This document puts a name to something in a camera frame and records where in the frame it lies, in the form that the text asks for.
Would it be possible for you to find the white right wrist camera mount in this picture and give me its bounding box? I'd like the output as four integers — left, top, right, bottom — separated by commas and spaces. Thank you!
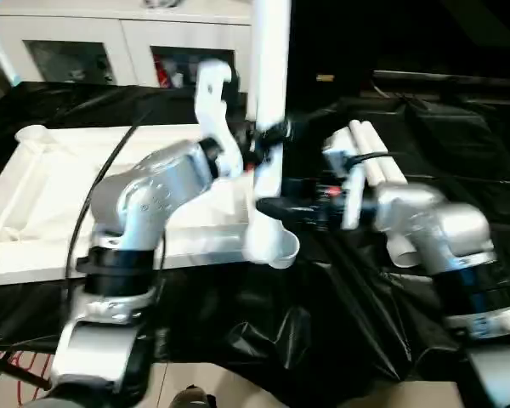
321, 128, 367, 231

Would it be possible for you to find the white glass-door cabinet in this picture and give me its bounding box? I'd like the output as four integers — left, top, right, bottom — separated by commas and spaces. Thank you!
0, 8, 256, 91

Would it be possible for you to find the dark robot foot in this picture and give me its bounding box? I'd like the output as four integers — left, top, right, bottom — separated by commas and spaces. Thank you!
169, 385, 217, 408

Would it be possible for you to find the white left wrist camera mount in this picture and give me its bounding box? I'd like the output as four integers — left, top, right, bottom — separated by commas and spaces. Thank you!
193, 59, 245, 179

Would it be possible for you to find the black work mat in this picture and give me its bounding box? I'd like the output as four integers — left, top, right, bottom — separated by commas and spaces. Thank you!
0, 80, 510, 405

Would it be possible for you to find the long black bar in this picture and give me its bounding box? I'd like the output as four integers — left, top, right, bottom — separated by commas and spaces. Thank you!
371, 70, 510, 102

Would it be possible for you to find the light blue strip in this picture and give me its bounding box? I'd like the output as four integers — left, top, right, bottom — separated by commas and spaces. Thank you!
0, 16, 23, 86

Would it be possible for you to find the white plastic table top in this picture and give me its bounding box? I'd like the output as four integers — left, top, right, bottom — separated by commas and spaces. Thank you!
0, 122, 302, 289

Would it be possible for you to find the red packet behind glass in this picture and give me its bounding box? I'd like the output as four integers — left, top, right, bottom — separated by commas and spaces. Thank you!
154, 57, 172, 88

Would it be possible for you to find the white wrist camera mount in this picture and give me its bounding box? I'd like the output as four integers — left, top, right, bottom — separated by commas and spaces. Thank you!
193, 59, 245, 179
321, 128, 367, 231

